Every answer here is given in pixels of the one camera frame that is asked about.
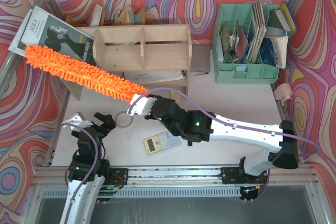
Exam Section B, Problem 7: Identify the orange microfiber duster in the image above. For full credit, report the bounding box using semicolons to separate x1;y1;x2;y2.
25;45;148;103

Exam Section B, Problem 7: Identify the large black-cover book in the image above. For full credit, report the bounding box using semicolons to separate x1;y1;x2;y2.
8;6;96;66

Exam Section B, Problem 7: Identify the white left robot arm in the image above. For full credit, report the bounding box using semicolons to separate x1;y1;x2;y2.
60;112;116;223

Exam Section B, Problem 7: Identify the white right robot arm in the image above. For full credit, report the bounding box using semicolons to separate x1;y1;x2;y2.
143;97;299;176

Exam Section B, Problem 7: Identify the wooden bookshelf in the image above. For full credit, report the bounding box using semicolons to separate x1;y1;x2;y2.
92;24;193;99

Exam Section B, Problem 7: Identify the gold scientific calculator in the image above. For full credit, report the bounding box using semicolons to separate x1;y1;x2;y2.
143;131;181;155

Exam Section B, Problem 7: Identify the yellow sticky note pad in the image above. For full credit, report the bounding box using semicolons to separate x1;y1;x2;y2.
170;90;182;103

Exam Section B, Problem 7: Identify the pencil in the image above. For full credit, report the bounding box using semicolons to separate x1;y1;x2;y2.
194;72;209;76

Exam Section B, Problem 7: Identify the white paper booklet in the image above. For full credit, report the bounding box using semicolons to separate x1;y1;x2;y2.
124;70;186;87

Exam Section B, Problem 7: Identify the grey notebook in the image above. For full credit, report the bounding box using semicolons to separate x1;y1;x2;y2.
191;44;211;72

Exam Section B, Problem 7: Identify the green desk organizer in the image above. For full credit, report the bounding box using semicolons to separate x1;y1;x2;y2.
212;3;279;84

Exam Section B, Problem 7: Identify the red brown booklet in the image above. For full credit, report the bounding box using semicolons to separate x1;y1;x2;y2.
235;26;248;60

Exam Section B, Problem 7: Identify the pink plastic piggy toy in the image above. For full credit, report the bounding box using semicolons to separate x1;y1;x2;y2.
274;83;292;104

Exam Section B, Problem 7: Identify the wooden book stand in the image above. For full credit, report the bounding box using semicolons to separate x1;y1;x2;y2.
62;4;145;101

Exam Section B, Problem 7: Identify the blue and yellow book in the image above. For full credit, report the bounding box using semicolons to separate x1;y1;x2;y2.
267;2;297;36

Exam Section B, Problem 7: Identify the clear tape ring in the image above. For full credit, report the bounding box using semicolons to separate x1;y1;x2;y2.
115;111;133;128

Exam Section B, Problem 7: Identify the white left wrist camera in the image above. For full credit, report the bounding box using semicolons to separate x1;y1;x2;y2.
61;112;93;132

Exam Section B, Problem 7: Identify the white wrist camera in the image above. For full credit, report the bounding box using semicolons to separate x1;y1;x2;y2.
61;112;93;132
127;94;157;116

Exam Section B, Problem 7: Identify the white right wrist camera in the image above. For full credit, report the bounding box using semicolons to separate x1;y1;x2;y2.
127;94;157;116

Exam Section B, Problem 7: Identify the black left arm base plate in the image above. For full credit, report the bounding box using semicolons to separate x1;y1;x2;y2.
96;167;129;204

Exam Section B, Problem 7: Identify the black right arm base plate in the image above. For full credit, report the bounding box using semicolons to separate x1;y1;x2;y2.
218;167;270;204

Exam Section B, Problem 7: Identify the aluminium front rail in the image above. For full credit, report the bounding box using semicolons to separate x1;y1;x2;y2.
32;164;320;188

